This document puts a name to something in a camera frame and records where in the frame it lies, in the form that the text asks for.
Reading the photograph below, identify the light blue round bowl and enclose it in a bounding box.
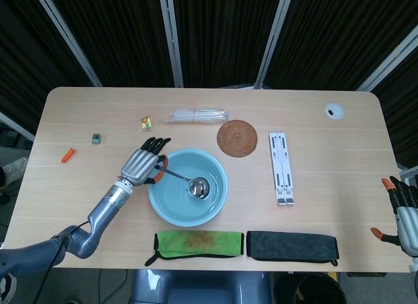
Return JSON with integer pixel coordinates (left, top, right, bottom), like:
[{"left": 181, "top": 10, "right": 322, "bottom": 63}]
[{"left": 148, "top": 148, "right": 229, "bottom": 228}]

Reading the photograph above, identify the dark ribbed partition panel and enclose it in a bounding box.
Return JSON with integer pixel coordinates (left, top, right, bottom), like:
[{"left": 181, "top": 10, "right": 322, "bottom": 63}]
[
  {"left": 372, "top": 54, "right": 418, "bottom": 169},
  {"left": 265, "top": 0, "right": 418, "bottom": 89},
  {"left": 169, "top": 0, "right": 285, "bottom": 88},
  {"left": 0, "top": 0, "right": 94, "bottom": 135},
  {"left": 44, "top": 0, "right": 176, "bottom": 88}
]

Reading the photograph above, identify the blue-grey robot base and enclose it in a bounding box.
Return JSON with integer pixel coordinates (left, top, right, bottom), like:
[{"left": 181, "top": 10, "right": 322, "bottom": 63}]
[{"left": 129, "top": 269, "right": 272, "bottom": 304}]

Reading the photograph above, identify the clear plastic straw packet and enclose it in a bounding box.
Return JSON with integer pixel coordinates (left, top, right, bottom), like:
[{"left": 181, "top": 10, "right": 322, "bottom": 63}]
[{"left": 159, "top": 109, "right": 231, "bottom": 126}]

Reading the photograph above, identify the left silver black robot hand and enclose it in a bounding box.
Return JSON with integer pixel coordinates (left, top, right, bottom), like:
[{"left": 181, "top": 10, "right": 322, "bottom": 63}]
[{"left": 118, "top": 137, "right": 172, "bottom": 187}]

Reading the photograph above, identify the brown woven round coaster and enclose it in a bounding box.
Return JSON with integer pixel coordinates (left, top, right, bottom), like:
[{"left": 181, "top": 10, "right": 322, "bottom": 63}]
[{"left": 217, "top": 119, "right": 259, "bottom": 158}]

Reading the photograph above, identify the dark grey folded cloth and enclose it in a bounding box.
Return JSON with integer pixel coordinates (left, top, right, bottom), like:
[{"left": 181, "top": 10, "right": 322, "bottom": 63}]
[{"left": 246, "top": 230, "right": 340, "bottom": 267}]

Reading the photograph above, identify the white table cable grommet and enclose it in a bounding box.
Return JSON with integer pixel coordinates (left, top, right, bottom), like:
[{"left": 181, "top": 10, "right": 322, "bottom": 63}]
[{"left": 325, "top": 103, "right": 345, "bottom": 120}]

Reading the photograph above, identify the metal ladle black handle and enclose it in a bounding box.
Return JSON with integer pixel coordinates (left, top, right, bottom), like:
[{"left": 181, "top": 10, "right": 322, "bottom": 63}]
[{"left": 155, "top": 165, "right": 210, "bottom": 199}]

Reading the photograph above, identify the grey metal partition post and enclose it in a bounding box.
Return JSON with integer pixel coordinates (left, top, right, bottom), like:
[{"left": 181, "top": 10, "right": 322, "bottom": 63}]
[
  {"left": 253, "top": 0, "right": 295, "bottom": 90},
  {"left": 398, "top": 166, "right": 418, "bottom": 189},
  {"left": 0, "top": 111, "right": 36, "bottom": 142},
  {"left": 355, "top": 32, "right": 418, "bottom": 92},
  {"left": 32, "top": 0, "right": 103, "bottom": 88},
  {"left": 158, "top": 0, "right": 184, "bottom": 88}
]

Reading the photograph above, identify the green folded microfiber cloth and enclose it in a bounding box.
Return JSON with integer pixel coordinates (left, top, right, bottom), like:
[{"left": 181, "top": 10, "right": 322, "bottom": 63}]
[{"left": 144, "top": 228, "right": 245, "bottom": 265}]

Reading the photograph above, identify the white folding laptop stand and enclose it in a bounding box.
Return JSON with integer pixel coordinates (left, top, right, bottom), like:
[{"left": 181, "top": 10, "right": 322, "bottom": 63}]
[{"left": 268, "top": 132, "right": 297, "bottom": 206}]

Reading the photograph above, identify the beige sneaker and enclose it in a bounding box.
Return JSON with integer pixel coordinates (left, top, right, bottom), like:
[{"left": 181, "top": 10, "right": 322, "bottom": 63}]
[{"left": 0, "top": 158, "right": 29, "bottom": 187}]

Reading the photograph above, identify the black trash bin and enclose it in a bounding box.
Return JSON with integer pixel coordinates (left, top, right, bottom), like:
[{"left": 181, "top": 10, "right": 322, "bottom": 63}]
[{"left": 293, "top": 273, "right": 347, "bottom": 304}]

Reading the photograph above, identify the white black sneaker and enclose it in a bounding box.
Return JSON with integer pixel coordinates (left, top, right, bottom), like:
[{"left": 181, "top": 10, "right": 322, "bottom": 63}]
[{"left": 0, "top": 273, "right": 18, "bottom": 303}]

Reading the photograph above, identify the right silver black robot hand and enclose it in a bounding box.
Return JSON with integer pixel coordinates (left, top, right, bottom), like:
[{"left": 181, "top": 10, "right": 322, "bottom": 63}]
[{"left": 370, "top": 175, "right": 418, "bottom": 258}]

